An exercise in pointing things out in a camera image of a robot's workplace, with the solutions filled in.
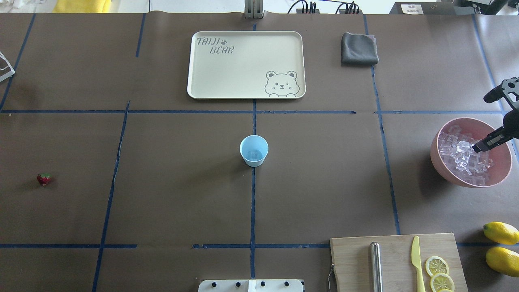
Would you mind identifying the cream bear serving tray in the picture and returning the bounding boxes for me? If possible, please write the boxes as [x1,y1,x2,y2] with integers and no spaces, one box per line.
[187,31,306,100]

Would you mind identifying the light blue plastic cup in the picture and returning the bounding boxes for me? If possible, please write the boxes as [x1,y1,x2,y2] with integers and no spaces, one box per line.
[239,135,269,167]

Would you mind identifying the yellow lemon near board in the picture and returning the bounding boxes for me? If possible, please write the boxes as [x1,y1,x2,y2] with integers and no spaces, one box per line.
[483,221,519,245]

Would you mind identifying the yellow lemon far one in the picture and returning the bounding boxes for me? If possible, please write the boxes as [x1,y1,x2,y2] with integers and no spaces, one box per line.
[485,247,519,277]

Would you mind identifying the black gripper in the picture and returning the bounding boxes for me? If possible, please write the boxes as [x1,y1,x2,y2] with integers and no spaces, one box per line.
[472,109,519,153]

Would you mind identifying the lemon slices row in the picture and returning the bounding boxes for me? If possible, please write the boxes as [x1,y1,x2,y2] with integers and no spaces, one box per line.
[425,256,455,292]

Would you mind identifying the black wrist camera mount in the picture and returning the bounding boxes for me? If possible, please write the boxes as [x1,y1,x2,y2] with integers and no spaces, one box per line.
[483,77,519,111]

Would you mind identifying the aluminium frame post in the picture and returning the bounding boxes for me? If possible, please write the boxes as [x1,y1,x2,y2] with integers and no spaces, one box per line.
[244,0,264,19]

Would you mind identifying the yellow plastic knife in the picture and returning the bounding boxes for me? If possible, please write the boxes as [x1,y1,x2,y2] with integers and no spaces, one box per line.
[410,236,426,292]

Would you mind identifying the wooden cutting board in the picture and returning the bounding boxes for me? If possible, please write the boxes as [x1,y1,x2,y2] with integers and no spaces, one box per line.
[330,233,468,292]

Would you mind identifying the grey folded cloth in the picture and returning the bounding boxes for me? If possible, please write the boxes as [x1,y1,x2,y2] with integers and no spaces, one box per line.
[341,32,380,65]

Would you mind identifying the pink bowl of ice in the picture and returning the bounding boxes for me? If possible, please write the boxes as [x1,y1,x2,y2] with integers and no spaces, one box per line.
[430,118,513,187]

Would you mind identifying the black power strip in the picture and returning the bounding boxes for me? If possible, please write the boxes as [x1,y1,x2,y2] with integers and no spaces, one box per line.
[389,0,475,15]

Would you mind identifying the red strawberry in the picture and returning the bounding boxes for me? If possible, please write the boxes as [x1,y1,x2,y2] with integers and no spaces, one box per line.
[36,173,52,186]

